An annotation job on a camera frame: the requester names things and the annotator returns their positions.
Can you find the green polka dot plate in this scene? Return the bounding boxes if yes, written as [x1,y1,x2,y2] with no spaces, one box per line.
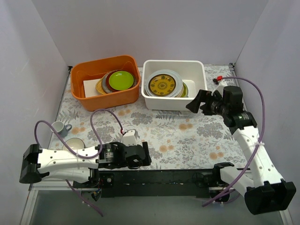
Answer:
[181,82,188,98]

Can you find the white scalloped paper plate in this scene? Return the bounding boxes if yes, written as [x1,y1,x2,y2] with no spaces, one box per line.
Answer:
[144,69,183,98]

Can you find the yellow brown patterned plate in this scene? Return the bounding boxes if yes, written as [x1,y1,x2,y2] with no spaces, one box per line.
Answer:
[148,74,176,97]

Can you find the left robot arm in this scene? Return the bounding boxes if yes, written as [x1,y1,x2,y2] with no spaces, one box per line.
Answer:
[19,142,151,188]

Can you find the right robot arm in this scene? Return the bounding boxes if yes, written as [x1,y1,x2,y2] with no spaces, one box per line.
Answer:
[186,86,296,215]

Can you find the grey plate in bin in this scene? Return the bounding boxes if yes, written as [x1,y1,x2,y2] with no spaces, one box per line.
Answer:
[102,73,113,94]

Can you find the white paper in bin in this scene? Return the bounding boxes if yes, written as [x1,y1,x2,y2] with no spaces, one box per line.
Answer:
[83,79,101,98]

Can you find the woven mat in bin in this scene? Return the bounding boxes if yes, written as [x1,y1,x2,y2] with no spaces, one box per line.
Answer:
[95,78,106,95]

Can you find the dark red plate in bin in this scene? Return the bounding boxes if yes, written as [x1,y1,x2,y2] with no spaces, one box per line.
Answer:
[106,70,136,92]

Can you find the green round plate in bin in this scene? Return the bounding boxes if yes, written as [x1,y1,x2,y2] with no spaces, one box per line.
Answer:
[108,71,134,91]

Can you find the floral patterned table mat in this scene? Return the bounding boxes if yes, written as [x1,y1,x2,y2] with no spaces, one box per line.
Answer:
[48,65,262,171]

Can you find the small white bowl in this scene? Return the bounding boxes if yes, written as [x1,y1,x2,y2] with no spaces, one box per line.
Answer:
[65,138,85,150]

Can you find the teal white dotted mug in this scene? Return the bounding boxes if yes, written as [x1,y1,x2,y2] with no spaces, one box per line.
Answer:
[52,121,72,138]

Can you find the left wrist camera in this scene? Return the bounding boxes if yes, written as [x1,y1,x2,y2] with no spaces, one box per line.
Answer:
[122,129,139,146]

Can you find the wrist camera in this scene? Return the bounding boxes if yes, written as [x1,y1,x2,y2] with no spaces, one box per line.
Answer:
[212,76,228,96]
[122,129,139,146]

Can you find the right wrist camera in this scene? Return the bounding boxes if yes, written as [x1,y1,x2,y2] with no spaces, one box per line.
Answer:
[212,76,228,96]

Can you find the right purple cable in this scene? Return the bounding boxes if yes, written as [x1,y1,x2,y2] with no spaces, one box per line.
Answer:
[202,76,265,207]

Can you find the aluminium frame rail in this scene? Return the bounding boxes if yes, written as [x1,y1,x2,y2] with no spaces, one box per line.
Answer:
[21,180,293,225]

